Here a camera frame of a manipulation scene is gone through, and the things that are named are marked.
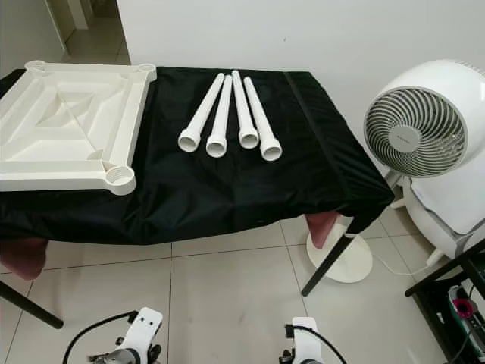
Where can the black metal rack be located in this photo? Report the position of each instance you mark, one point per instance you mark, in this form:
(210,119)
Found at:
(443,268)

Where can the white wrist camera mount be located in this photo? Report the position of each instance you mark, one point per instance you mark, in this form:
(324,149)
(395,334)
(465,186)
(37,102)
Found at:
(305,341)
(144,330)

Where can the white round pedestal fan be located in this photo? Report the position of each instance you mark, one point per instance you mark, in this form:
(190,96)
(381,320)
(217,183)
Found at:
(413,140)

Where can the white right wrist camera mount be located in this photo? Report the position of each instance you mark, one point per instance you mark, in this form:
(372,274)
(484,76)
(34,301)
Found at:
(305,341)

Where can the grey pink hair dryer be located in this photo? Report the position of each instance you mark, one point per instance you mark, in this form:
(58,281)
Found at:
(462,303)

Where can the white box appliance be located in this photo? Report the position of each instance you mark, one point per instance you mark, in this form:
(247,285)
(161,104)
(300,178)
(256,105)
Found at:
(447,205)

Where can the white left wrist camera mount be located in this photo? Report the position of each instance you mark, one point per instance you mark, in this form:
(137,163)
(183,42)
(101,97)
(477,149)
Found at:
(144,330)

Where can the white plastic children table top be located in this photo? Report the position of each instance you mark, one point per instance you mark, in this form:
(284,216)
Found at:
(72,125)

